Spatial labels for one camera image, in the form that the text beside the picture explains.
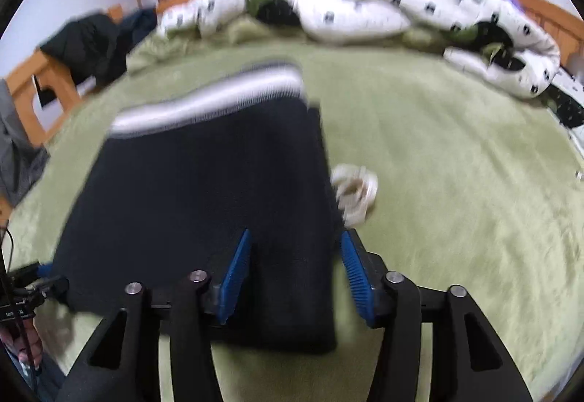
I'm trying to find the wooden bed frame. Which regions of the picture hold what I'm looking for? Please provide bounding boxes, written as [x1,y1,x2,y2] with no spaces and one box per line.
[0,0,584,220]

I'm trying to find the person's left hand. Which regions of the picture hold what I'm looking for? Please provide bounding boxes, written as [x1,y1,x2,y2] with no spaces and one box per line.
[0,324,44,370]

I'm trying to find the black pants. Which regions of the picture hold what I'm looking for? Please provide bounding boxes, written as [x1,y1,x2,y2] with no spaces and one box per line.
[52,59,380,355]

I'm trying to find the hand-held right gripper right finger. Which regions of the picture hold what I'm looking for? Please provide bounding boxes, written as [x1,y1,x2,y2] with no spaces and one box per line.
[340,229,534,402]

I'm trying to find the person's leg in jeans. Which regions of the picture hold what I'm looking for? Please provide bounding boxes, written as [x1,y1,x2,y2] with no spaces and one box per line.
[9,354,67,402]

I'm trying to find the black cable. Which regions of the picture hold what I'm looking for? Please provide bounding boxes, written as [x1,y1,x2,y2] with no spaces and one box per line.
[0,220,44,394]

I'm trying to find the black jacket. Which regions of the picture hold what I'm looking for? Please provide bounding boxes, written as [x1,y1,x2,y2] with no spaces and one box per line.
[40,12,133,88]

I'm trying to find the crumpled green fleece blanket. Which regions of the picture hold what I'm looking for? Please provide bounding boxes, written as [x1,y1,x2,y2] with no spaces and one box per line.
[125,14,311,74]

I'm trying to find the white floral quilt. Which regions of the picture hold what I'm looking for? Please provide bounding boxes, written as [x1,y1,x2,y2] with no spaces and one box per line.
[157,0,561,99]

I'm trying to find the navy blue garment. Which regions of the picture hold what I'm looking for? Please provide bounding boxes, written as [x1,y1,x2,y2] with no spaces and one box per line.
[119,7,158,51]

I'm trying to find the grey jeans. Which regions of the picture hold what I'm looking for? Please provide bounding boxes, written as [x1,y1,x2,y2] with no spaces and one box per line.
[0,80,51,209]

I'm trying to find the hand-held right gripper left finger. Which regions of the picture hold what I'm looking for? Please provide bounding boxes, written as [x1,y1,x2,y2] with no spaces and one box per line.
[55,228,254,402]

